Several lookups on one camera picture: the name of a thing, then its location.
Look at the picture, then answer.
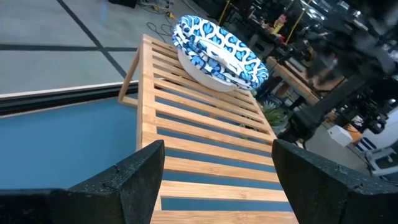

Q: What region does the wooden slatted shelf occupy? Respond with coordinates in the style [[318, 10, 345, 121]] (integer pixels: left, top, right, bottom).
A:
[[117, 33, 299, 224]]

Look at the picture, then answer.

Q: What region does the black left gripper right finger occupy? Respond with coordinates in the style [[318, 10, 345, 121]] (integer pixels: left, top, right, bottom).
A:
[[271, 138, 398, 224]]

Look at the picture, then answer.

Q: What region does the white blue patterned bowl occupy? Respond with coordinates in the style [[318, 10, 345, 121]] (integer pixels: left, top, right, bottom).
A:
[[172, 14, 270, 93]]

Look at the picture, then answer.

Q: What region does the black floor cable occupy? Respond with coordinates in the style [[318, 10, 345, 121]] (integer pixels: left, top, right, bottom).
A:
[[145, 18, 175, 37]]

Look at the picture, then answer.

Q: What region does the white box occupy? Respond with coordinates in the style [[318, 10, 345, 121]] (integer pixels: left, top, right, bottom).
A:
[[326, 124, 354, 147]]

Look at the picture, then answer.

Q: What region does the wooden workbench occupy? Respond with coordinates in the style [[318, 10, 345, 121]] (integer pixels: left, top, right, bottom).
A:
[[266, 55, 322, 105]]

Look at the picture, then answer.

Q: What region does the green spiky potted plant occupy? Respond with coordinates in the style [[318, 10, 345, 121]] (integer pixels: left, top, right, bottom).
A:
[[260, 100, 287, 127]]

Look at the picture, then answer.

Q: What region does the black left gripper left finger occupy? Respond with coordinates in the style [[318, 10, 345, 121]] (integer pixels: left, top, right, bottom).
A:
[[0, 139, 166, 224]]

